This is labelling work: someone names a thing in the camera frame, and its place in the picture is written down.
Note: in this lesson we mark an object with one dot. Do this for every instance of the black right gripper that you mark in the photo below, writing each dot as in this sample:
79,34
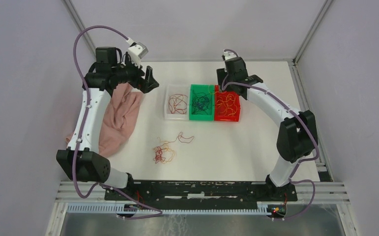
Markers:
221,73

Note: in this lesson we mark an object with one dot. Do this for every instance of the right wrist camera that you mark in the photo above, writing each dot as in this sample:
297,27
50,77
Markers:
229,54

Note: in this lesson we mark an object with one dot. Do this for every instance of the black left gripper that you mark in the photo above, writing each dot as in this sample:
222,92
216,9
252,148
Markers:
141,83

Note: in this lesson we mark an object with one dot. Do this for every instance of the green plastic bin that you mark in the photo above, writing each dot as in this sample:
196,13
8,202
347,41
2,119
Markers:
202,102

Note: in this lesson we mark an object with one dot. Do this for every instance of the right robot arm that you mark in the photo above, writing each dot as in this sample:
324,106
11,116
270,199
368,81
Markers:
297,134

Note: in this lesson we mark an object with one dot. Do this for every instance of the pink cloth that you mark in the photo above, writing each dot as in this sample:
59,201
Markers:
119,119

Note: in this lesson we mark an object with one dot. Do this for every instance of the white cable duct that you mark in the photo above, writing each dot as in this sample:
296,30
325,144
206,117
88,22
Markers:
124,209

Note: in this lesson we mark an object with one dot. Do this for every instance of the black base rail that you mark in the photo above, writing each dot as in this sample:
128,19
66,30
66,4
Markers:
208,195

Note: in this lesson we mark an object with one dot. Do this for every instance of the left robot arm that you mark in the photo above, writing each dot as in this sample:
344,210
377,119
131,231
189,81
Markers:
81,160

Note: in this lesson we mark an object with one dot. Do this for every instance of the clear plastic bin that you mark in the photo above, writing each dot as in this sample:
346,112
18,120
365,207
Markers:
176,102

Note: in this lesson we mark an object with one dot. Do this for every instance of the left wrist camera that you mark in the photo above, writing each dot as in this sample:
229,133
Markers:
136,52

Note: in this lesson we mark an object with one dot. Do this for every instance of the red plastic bin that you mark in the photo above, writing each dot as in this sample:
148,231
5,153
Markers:
227,106

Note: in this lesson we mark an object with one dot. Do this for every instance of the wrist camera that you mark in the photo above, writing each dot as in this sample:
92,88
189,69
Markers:
136,52
229,54

